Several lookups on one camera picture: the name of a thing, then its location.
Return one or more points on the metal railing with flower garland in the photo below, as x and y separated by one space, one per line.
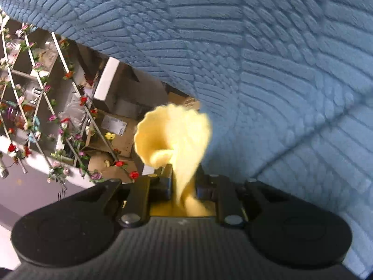
134 175

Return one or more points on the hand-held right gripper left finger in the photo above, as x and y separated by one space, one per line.
163 182

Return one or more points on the black white staircase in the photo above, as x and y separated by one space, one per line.
106 81

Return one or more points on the yellow cloth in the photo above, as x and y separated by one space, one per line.
174 134

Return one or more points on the flattened cardboard pile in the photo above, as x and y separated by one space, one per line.
123 144

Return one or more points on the blue covered chair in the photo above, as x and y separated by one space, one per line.
262 64

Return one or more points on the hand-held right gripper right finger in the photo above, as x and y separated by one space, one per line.
205 191

